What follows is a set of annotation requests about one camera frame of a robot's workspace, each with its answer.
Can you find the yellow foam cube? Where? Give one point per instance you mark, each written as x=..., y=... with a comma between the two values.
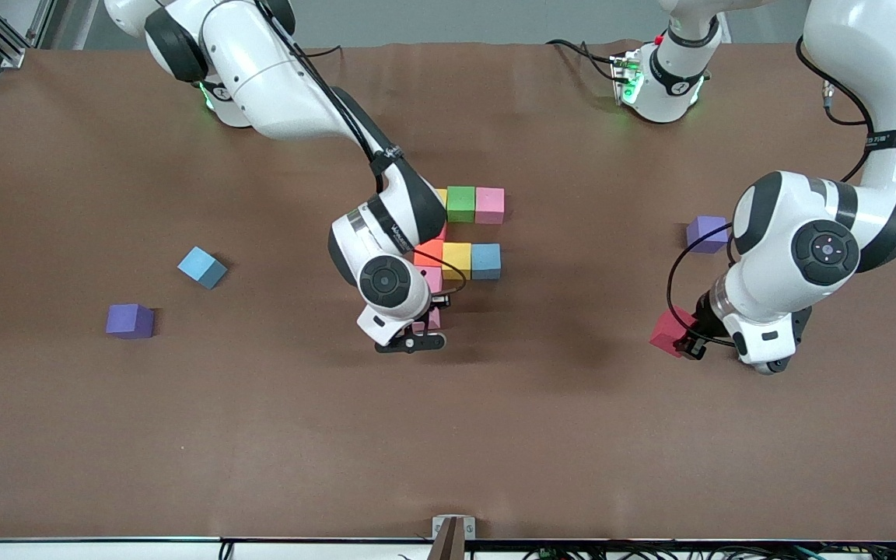
x=456, y=260
x=442, y=196

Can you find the purple foam cube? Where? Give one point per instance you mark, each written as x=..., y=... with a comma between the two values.
x=130, y=320
x=705, y=232

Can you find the orange foam cube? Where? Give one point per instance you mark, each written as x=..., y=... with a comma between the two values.
x=431, y=253

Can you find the green foam cube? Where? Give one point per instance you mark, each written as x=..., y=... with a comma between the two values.
x=462, y=205

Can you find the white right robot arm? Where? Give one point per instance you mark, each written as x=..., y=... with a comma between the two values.
x=277, y=85

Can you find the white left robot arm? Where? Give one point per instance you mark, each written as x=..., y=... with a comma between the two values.
x=829, y=249

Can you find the brown table cover mat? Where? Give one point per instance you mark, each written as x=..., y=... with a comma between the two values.
x=448, y=435

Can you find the red foam cube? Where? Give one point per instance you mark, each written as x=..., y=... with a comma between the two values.
x=666, y=333
x=442, y=232

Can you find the pink foam cube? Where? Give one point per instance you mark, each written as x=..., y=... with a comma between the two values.
x=432, y=278
x=434, y=319
x=490, y=205

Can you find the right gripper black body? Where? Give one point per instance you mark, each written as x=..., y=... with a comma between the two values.
x=437, y=310

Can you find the blue foam cube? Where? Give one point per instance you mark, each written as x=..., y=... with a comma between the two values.
x=201, y=267
x=486, y=260

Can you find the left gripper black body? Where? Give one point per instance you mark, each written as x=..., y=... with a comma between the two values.
x=703, y=321

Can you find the aluminium frame profile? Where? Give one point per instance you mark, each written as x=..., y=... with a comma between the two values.
x=11, y=56

